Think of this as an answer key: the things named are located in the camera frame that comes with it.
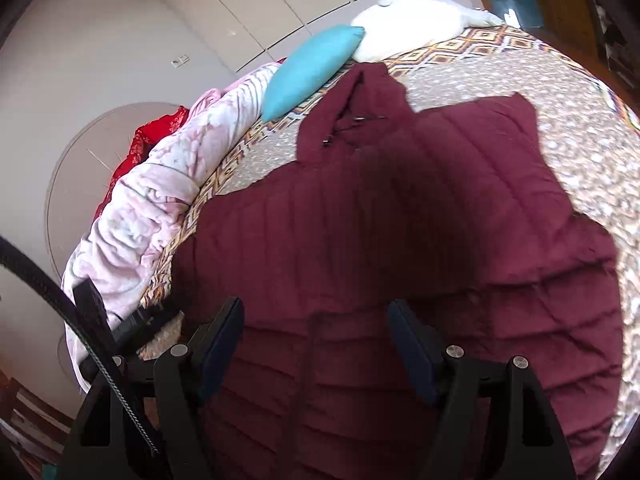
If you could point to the pink floral blanket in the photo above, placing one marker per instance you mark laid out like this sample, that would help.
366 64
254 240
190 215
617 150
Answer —
150 195

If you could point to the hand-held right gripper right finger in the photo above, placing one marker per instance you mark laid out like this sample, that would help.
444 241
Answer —
411 347

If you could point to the maroon quilted hooded jacket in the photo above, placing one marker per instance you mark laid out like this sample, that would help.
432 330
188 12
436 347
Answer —
380 230

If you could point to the wooden chair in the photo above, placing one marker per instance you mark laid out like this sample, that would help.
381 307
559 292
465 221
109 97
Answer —
27 420

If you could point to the red cloth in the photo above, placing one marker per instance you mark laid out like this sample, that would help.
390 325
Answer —
137 150

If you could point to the white pillow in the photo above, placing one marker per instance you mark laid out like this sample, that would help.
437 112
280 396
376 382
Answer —
415 25

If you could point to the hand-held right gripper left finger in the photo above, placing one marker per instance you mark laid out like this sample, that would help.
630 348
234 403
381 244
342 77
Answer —
223 340

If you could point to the wooden furniture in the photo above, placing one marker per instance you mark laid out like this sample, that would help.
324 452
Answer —
590 15

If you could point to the teal pillow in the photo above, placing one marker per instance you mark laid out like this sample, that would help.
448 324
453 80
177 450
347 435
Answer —
310 72

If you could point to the white wall socket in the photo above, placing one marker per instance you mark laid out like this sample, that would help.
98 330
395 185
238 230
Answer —
180 60

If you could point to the patterned bed cover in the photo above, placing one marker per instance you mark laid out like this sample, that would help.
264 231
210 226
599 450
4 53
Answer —
575 125

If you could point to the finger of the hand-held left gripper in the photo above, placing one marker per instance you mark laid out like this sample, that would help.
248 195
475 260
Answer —
92 305

